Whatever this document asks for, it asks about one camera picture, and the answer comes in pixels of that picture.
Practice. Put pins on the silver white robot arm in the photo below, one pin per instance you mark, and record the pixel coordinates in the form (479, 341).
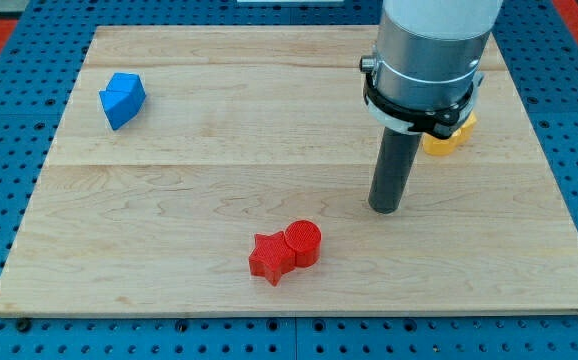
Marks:
(423, 73)

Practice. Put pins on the red cylinder block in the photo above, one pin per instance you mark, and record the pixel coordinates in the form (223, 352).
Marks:
(304, 238)

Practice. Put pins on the red star block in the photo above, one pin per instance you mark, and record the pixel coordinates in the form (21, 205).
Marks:
(271, 257)

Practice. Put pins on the light wooden board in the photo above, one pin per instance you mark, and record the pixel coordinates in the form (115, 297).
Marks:
(245, 130)

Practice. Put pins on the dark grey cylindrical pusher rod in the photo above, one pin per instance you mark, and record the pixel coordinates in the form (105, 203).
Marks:
(394, 162)

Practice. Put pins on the yellow block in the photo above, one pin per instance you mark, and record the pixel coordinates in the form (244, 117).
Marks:
(437, 147)

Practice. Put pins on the blue triangular block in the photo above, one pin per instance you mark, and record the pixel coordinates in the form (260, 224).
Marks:
(118, 109)

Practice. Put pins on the blue cube block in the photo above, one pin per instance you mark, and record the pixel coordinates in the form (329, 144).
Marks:
(124, 91)

